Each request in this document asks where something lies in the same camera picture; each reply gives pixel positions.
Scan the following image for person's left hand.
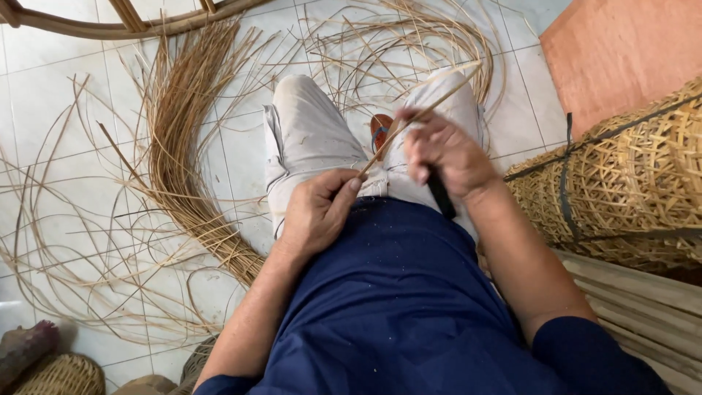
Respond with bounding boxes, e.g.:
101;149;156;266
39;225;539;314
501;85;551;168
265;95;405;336
279;168;369;262

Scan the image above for person's right hand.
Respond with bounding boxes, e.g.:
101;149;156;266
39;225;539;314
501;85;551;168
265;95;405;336
395;106;501;202

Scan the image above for thin rattan strip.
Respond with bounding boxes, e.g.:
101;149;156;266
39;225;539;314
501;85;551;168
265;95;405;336
359;60;484;177

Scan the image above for black-handled knife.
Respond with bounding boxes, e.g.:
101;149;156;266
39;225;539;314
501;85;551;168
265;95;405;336
427;166;457;221

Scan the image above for orange sandal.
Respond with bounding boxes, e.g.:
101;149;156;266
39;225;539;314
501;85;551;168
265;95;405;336
370;113;395;161

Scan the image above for loose rattan strips heap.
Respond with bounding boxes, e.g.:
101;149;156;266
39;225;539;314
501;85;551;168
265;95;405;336
0;71;264;347
293;0;508;129

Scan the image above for light grey trousers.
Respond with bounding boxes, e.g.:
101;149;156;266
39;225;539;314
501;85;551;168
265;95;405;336
261;68;487;243

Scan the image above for navy blue shirt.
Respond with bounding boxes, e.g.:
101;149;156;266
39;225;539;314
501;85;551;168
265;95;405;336
193;196;674;395

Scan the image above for stack of woven rattan baskets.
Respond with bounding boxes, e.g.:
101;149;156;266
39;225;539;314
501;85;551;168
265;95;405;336
503;76;702;278

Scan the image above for orange plywood board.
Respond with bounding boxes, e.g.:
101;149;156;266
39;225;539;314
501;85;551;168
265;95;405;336
539;0;702;140

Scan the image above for thick bundle of rattan strips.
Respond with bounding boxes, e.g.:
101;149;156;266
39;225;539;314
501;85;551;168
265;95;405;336
137;21;271;288

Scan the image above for pale wooden planks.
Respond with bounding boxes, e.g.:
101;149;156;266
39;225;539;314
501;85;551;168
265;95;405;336
553;248;702;395

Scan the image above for grey woven basket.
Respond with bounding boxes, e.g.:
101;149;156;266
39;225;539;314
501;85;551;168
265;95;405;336
178;335;221;395

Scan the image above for brown rounded object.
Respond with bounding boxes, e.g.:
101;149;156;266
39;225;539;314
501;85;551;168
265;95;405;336
111;374;179;395

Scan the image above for small woven wicker basket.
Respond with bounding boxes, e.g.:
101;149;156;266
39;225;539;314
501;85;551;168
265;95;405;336
10;353;106;395

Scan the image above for purple brown cloth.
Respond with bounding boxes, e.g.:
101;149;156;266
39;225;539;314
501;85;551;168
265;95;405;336
0;320;60;387

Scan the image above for black binding strap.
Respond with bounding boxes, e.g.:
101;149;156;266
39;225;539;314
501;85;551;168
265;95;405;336
503;92;702;245

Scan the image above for bent rattan furniture frame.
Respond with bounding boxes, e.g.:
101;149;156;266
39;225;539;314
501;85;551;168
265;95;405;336
0;0;272;41

